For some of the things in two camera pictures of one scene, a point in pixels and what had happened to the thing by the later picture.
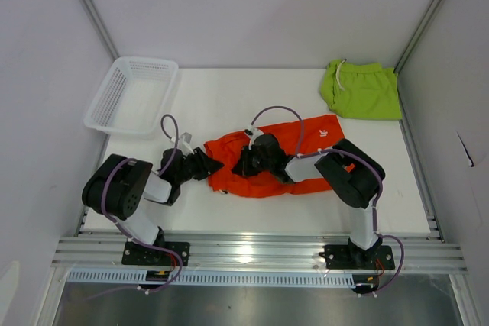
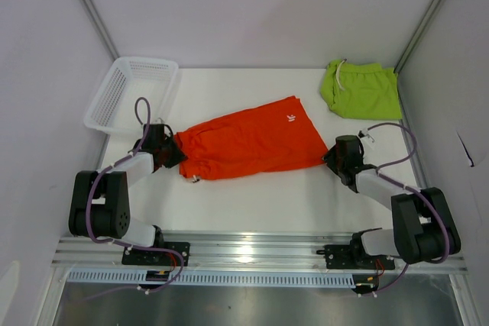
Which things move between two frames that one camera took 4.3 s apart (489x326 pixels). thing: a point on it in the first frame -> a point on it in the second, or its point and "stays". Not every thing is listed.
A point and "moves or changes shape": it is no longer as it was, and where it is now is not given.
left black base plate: [134, 254] stays
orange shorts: [309, 136] moves or changes shape
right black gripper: [243, 166] -> [329, 159]
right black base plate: [340, 257] stays
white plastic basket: [133, 97] stays
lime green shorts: [363, 91] stays
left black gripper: [205, 164] -> [179, 157]
